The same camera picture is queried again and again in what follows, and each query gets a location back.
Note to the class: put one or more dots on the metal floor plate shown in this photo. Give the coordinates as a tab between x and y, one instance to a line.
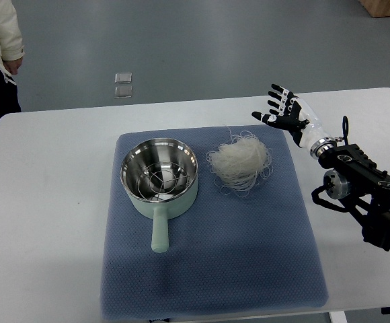
123	91
123	78

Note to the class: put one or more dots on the blue grey textured mat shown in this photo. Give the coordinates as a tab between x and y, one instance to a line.
226	253

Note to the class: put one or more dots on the lower metal floor plate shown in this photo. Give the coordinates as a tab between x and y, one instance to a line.
123	91

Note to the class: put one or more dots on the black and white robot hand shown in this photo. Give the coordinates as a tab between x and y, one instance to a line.
291	113

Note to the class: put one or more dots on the upper metal floor plate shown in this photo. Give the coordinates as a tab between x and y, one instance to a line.
123	78

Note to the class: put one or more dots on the white vermicelli bundle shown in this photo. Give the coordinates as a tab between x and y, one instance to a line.
240	164

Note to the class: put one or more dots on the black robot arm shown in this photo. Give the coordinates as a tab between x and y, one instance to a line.
353	184

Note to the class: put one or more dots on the mint green steel pot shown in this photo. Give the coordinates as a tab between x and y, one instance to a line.
150	152

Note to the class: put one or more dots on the wire steaming rack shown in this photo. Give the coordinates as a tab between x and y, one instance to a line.
162	181

